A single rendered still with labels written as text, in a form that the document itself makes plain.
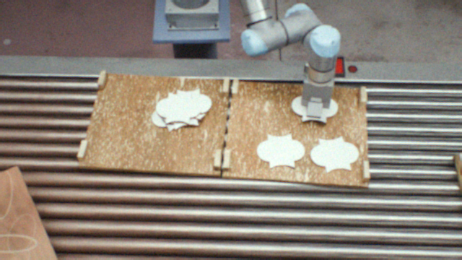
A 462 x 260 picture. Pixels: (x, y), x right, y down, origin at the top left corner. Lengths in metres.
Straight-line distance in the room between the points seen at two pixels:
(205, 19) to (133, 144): 0.56
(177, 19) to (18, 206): 0.87
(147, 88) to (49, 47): 1.60
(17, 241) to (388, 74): 1.21
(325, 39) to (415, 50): 1.83
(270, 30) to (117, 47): 1.83
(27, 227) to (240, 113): 0.69
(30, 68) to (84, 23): 1.47
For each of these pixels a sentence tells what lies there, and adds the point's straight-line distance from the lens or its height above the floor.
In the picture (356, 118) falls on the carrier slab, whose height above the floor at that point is 0.94.
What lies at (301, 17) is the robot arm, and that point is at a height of 1.24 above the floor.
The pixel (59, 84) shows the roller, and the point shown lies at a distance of 2.01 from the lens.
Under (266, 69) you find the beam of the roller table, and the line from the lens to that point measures 1.97.
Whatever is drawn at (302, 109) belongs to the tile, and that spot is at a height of 0.95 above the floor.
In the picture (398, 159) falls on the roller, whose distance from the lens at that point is 1.82.
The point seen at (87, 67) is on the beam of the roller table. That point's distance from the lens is 2.04.
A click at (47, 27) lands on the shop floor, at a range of 3.56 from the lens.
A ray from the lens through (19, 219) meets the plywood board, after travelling 1.62.
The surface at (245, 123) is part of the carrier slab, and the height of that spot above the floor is 0.94.
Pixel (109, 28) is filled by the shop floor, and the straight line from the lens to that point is 3.47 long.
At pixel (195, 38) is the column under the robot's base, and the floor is 0.87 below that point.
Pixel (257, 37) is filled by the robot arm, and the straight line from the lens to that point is 1.61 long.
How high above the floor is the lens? 2.40
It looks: 55 degrees down
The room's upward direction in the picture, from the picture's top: 2 degrees counter-clockwise
